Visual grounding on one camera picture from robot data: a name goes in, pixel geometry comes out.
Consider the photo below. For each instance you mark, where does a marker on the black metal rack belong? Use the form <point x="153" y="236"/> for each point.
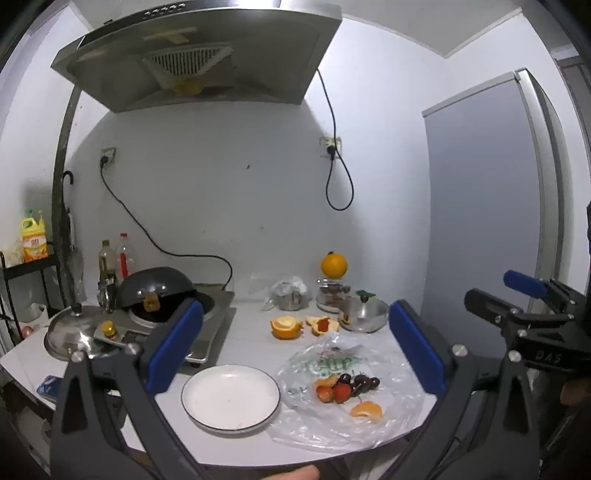
<point x="32" y="268"/>

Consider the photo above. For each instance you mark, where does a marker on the steel induction cooker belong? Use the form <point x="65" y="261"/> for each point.
<point x="212" y="327"/>

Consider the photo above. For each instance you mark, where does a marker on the yellow detergent bottle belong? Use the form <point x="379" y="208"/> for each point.
<point x="34" y="240"/>

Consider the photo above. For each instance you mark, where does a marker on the grey refrigerator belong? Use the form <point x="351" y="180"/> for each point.
<point x="485" y="184"/>

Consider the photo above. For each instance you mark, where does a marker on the steel cup in plastic wrap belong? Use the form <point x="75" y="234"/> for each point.
<point x="288" y="295"/>

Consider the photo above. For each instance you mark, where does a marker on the steel range hood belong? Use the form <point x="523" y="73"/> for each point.
<point x="207" y="41"/>

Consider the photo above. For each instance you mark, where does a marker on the peeled orange segment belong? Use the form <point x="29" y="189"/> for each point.
<point x="366" y="410"/>
<point x="327" y="381"/>

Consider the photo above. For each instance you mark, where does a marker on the white plate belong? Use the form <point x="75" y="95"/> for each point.
<point x="231" y="397"/>

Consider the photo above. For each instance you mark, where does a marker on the black smartphone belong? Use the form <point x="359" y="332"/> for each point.
<point x="50" y="386"/>

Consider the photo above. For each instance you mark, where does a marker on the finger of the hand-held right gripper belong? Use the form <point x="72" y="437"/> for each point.
<point x="524" y="281"/>
<point x="485" y="302"/>

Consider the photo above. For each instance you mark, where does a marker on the domed steel pot lid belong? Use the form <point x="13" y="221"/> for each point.
<point x="69" y="334"/>

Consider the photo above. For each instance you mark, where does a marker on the whole orange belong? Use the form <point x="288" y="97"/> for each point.
<point x="334" y="266"/>

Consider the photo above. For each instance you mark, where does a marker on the dark oil bottle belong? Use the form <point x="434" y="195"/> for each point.
<point x="107" y="263"/>

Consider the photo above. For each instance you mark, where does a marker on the black wok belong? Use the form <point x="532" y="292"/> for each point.
<point x="157" y="281"/>

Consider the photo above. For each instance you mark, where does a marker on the small steel pot with lid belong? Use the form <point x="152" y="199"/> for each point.
<point x="364" y="314"/>

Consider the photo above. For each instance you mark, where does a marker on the wall socket with black plug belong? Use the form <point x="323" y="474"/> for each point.
<point x="331" y="146"/>
<point x="107" y="156"/>

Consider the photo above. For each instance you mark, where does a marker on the metal kitchen tool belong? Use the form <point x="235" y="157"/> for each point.
<point x="107" y="295"/>

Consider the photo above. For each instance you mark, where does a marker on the cupped orange peel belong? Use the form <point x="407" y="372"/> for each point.
<point x="286" y="328"/>

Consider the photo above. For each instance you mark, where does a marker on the clear fruit container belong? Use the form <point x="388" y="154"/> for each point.
<point x="332" y="295"/>

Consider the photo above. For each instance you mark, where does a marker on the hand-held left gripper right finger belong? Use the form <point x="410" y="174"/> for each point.
<point x="415" y="346"/>

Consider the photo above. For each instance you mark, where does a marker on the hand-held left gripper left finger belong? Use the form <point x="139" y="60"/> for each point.
<point x="178" y="341"/>

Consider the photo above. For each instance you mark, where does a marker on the orange peel with red piece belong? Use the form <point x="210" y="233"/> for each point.
<point x="321" y="325"/>

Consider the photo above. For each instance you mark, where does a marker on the person's left hand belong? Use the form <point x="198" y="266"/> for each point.
<point x="295" y="473"/>

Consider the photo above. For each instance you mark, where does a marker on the clear bottle with red sauce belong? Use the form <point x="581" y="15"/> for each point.
<point x="124" y="261"/>

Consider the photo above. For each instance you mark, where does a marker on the red strawberry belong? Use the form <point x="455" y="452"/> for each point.
<point x="323" y="393"/>
<point x="342" y="393"/>

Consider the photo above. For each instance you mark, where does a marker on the clear plastic bag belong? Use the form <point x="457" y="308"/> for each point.
<point x="397" y="415"/>

